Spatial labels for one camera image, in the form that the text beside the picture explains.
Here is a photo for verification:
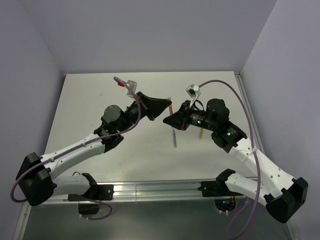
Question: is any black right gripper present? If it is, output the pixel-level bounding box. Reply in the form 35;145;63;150
163;99;217;131

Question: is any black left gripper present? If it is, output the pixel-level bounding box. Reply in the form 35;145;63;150
118;92;172;134

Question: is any orange pen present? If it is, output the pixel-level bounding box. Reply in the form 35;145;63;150
169;105;173;116

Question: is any purple pen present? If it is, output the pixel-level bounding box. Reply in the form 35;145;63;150
172;129;177;148

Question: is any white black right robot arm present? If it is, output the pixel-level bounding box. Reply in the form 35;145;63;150
163;98;309;223

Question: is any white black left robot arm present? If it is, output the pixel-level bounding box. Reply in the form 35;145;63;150
14;91;172;206

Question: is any yellow pen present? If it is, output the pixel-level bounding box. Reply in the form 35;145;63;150
199;128;204;140

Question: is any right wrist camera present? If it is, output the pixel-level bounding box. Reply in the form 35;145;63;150
185;84;201;105

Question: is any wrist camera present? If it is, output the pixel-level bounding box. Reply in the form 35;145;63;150
185;84;201;105
117;80;138;99

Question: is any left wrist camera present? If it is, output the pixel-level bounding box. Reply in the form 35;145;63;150
117;80;138;99

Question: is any aluminium mounting rail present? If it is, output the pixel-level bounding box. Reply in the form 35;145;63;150
47;181;253;204

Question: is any aluminium side rail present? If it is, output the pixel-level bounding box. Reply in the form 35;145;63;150
234;70;301;240

